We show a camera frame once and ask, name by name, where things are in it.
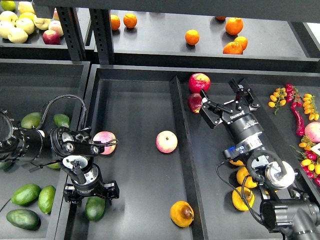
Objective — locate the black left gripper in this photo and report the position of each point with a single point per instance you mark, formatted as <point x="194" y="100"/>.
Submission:
<point x="90" y="184"/>

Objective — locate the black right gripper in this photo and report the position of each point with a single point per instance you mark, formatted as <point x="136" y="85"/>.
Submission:
<point x="236" y="114"/>

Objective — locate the yellow pear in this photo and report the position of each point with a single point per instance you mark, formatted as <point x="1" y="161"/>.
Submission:
<point x="237" y="200"/>
<point x="238" y="163"/>
<point x="182" y="214"/>

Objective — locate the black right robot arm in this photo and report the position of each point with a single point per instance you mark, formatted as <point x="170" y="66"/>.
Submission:
<point x="284" y="208"/>

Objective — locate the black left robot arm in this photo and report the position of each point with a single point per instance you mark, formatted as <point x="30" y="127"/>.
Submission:
<point x="73" y="150"/>

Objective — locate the light green avocado lower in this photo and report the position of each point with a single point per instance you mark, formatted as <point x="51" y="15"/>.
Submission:
<point x="46" y="199"/>

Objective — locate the light green round avocado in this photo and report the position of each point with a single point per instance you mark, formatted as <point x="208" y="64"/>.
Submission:
<point x="54" y="166"/>

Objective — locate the yellow pear hidden centre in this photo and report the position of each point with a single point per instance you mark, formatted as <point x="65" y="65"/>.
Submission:
<point x="240" y="176"/>

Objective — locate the dark green avocado bottom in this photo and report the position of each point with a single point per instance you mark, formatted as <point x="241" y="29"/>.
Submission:
<point x="23" y="218"/>

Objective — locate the dark green avocado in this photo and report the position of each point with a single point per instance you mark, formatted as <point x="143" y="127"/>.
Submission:
<point x="62" y="120"/>
<point x="23" y="218"/>

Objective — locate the dark green avocado top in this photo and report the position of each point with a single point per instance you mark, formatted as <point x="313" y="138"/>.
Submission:
<point x="62" y="120"/>

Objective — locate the dark avocado left edge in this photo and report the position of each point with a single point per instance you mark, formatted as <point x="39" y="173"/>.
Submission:
<point x="5" y="165"/>

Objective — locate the light green avocado top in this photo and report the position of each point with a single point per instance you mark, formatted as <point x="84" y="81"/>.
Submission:
<point x="31" y="120"/>

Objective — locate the dark red apple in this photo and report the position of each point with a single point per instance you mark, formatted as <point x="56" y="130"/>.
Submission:
<point x="195" y="102"/>

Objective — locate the bright red apple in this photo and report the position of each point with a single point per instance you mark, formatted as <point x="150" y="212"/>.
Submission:
<point x="199" y="81"/>

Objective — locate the orange cherry tomato bunch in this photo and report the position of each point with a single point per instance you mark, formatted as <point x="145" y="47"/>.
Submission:
<point x="277" y="99"/>

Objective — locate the black tray divider right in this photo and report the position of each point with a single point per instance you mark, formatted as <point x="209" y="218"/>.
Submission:
<point x="279" y="129"/>

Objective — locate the orange front right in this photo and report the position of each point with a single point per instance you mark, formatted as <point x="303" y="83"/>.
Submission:
<point x="234" y="48"/>

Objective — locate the pink apple left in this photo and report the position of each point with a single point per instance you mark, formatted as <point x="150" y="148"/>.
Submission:
<point x="104" y="137"/>

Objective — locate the pink apple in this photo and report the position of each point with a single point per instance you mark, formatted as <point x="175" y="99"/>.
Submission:
<point x="104" y="137"/>
<point x="166" y="141"/>

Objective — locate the red cherry tomato bunch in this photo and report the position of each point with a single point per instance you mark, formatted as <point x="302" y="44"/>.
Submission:
<point x="293" y="96"/>

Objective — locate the small orange right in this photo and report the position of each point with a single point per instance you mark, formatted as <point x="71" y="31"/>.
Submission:
<point x="243" y="41"/>

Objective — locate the pink apple centre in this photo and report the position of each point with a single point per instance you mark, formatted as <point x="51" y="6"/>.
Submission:
<point x="166" y="141"/>

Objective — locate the red chili pepper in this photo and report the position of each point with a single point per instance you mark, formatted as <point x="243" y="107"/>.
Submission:
<point x="299" y="122"/>

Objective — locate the orange centre shelf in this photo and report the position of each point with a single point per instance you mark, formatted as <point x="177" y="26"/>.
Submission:
<point x="192" y="37"/>

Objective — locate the large orange top right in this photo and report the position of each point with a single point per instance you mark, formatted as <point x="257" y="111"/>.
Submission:
<point x="234" y="26"/>

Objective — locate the pink peach right edge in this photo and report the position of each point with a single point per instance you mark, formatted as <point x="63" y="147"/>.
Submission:
<point x="312" y="132"/>

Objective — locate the orange hidden under shelf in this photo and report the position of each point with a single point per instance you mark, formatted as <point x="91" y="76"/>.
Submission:
<point x="220" y="18"/>

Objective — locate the white price label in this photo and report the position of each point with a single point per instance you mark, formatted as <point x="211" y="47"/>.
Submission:
<point x="316" y="149"/>

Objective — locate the mixed cherry tomatoes pile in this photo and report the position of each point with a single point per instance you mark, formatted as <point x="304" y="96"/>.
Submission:
<point x="308" y="159"/>

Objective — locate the orange top left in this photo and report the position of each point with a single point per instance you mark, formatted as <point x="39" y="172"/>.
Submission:
<point x="130" y="20"/>

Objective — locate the red apple on shelf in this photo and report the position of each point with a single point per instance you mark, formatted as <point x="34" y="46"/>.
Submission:
<point x="51" y="37"/>

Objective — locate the orange behind post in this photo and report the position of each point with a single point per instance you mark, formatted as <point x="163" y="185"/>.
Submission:
<point x="115" y="22"/>

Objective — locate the black shelf post right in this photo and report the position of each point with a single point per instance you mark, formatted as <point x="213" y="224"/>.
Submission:
<point x="102" y="29"/>

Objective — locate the black shelf post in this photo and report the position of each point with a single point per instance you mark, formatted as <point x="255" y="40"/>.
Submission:
<point x="72" y="32"/>
<point x="102" y="29"/>

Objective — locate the black shelf post left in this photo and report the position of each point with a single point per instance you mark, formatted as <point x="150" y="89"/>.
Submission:
<point x="72" y="32"/>

